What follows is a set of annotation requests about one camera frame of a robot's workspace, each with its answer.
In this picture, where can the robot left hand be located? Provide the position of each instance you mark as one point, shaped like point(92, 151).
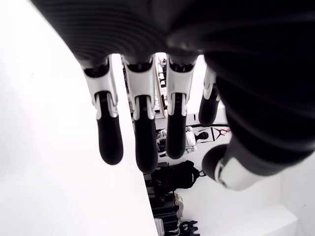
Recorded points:
point(197, 24)

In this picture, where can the white humanoid robot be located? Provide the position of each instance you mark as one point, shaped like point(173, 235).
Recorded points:
point(189, 137)

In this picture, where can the black backpack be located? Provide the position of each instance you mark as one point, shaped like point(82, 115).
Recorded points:
point(178, 174)

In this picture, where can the black equipment cases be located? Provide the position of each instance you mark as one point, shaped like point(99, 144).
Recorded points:
point(162, 211)

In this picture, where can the black glove-like object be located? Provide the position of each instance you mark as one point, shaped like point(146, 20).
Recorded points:
point(189, 227)

